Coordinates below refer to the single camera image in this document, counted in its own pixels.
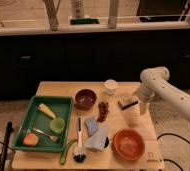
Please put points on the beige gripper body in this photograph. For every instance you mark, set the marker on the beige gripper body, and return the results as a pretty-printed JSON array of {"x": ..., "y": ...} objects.
[{"x": 143, "y": 107}]

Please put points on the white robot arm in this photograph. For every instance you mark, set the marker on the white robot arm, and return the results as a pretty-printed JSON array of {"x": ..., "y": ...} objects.
[{"x": 155, "y": 81}]

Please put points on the orange bowl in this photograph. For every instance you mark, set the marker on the orange bowl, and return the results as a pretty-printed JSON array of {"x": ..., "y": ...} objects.
[{"x": 128, "y": 144}]

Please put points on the purple bowl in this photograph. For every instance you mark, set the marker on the purple bowl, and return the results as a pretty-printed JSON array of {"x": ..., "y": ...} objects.
[{"x": 85, "y": 99}]

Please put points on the white cup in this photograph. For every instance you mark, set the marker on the white cup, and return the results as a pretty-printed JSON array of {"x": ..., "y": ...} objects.
[{"x": 110, "y": 86}]

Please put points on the dark red grapes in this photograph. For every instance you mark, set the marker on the dark red grapes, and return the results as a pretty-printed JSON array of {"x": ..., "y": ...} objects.
[{"x": 103, "y": 111}]

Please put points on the blue sponge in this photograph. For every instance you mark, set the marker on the blue sponge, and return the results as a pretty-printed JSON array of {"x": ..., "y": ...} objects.
[{"x": 91, "y": 125}]

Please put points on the grey blue cloth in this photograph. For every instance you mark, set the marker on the grey blue cloth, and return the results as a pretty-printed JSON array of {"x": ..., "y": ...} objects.
[{"x": 99, "y": 140}]

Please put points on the green cup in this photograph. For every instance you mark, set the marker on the green cup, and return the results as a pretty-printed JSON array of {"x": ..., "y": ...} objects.
[{"x": 57, "y": 125}]

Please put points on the wooden table leg right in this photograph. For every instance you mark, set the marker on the wooden table leg right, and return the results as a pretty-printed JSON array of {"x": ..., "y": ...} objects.
[{"x": 113, "y": 11}]

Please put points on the wooden table leg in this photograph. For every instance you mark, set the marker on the wooden table leg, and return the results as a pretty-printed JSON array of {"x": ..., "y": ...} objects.
[
  {"x": 113, "y": 11},
  {"x": 52, "y": 15}
]

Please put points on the black box background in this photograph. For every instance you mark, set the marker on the black box background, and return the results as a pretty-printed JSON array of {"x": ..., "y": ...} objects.
[{"x": 160, "y": 10}]

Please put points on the metal spoon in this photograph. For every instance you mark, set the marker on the metal spoon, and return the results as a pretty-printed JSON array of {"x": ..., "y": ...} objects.
[{"x": 51, "y": 137}]

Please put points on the yellow corn cob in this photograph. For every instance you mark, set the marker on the yellow corn cob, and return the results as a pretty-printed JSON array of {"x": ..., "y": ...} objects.
[{"x": 46, "y": 110}]

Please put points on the green plastic tray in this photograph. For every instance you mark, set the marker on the green plastic tray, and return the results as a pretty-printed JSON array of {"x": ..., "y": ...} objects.
[{"x": 33, "y": 118}]

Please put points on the red yellow apple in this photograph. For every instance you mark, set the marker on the red yellow apple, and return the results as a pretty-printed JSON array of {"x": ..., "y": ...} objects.
[{"x": 30, "y": 139}]

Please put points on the wooden table leg left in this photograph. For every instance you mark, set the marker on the wooden table leg left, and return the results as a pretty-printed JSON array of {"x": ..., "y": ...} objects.
[{"x": 52, "y": 15}]

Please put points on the black pole stand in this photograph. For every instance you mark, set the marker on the black pole stand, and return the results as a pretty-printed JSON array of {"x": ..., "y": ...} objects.
[{"x": 3, "y": 156}]

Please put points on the green base white post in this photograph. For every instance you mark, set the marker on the green base white post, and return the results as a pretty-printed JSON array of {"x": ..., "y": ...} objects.
[{"x": 78, "y": 15}]

